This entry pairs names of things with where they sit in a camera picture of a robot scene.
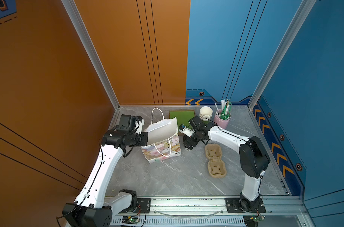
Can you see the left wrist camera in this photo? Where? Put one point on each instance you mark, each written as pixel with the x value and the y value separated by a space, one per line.
pixel 139 122

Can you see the stack of pulp cup carriers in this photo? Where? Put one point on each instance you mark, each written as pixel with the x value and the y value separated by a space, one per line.
pixel 216 166

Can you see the stack of paper cups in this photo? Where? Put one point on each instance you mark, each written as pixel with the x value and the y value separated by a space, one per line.
pixel 205 113

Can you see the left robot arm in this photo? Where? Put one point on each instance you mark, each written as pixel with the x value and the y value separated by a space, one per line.
pixel 88 209

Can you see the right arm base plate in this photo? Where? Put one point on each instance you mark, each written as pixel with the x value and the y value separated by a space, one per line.
pixel 238 205

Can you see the aluminium front rail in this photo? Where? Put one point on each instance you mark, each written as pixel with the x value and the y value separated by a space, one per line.
pixel 208 205

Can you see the small right circuit board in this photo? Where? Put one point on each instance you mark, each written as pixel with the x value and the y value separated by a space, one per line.
pixel 253 221

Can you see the green circuit board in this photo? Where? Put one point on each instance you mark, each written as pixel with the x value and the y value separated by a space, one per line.
pixel 129 221

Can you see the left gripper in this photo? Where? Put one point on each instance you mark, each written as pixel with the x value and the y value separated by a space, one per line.
pixel 144 138

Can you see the cartoon animal paper gift bag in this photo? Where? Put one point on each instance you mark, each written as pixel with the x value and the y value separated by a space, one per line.
pixel 163 141

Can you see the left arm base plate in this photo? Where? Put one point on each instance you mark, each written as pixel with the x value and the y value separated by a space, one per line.
pixel 143 205

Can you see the green paper napkin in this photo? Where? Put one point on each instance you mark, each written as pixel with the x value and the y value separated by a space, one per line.
pixel 182 117

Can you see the black plastic cup lid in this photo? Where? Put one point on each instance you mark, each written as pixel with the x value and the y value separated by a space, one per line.
pixel 188 144

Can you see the pink straw holder cup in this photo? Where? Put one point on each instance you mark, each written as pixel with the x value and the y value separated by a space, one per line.
pixel 222 122

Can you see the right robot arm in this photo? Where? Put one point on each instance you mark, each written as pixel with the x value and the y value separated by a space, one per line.
pixel 254 160

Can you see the bundle of wrapped straws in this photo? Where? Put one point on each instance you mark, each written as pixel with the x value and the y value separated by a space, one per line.
pixel 224 112

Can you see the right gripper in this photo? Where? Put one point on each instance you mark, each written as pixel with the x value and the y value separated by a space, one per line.
pixel 187 138

